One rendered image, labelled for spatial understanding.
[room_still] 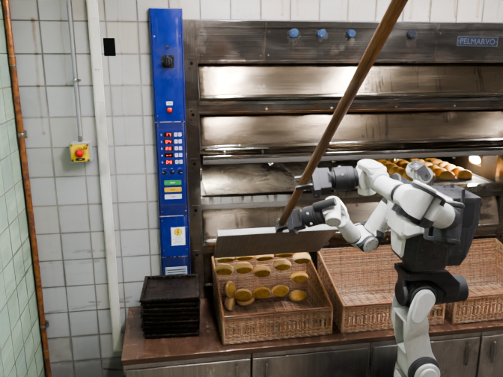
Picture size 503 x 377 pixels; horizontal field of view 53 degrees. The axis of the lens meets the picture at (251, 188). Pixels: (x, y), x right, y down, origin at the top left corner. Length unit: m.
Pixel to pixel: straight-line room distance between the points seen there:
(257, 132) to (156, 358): 1.24
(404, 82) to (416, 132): 0.29
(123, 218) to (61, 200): 0.33
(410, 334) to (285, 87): 1.36
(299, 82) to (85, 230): 1.38
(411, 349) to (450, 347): 0.62
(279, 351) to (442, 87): 1.67
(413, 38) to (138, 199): 1.71
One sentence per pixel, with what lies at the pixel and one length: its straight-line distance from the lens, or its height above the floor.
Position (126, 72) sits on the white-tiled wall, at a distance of 2.68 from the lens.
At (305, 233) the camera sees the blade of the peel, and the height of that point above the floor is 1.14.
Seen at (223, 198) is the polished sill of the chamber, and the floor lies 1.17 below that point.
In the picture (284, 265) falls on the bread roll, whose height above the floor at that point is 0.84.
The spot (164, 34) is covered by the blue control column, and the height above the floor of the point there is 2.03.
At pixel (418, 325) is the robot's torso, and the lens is 2.25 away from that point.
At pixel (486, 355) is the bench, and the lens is 3.07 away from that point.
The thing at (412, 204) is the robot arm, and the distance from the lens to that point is 1.65.
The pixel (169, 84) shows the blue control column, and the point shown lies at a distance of 2.65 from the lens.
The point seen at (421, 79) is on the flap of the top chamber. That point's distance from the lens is 3.02.
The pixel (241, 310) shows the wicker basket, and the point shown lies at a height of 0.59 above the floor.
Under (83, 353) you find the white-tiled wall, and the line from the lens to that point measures 3.17.
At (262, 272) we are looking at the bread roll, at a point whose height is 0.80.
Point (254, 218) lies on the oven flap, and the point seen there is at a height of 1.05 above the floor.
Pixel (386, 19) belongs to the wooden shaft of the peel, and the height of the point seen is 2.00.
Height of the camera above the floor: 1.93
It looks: 15 degrees down
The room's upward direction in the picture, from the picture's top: straight up
